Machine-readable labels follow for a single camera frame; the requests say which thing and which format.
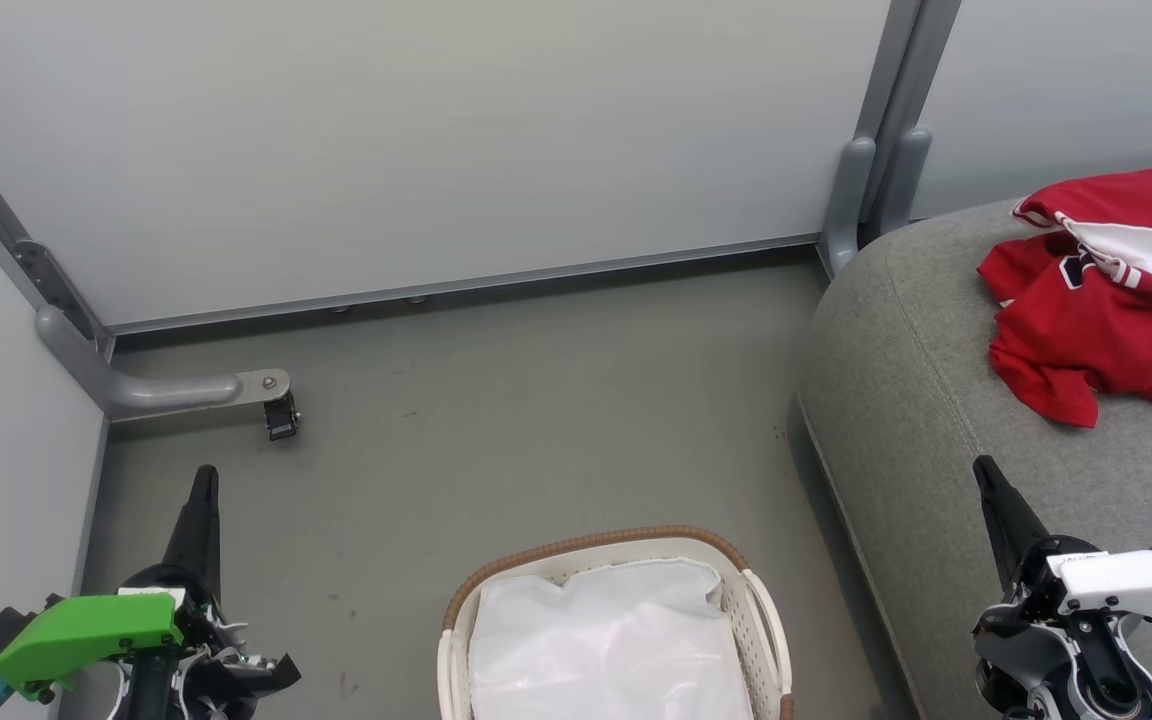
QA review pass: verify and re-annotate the right gripper, white band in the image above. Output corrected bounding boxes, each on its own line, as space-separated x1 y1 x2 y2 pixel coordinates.
973 455 1152 651

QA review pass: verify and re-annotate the left gripper, green band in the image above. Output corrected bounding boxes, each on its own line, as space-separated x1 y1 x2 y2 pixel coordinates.
0 465 302 720

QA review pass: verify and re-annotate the red and white garment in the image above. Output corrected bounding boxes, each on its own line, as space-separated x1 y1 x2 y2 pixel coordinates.
978 165 1152 429

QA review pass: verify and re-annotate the white laundry basket, brown rim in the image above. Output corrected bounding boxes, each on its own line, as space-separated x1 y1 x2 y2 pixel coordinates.
436 525 795 720

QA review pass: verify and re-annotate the black caster wheel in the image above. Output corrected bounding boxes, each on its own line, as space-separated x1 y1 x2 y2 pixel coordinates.
264 392 300 441

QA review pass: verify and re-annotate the grey fabric sofa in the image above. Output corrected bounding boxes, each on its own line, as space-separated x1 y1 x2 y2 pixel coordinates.
796 170 1152 720

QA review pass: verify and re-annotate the white plastic bag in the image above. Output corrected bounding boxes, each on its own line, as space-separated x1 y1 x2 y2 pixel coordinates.
469 558 755 720

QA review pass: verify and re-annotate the grey partition bottom rail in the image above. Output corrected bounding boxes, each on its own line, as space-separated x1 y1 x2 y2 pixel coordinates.
71 420 112 621
101 233 825 337

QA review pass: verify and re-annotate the grey partition post, double foot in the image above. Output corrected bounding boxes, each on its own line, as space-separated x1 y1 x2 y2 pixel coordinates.
818 0 962 276

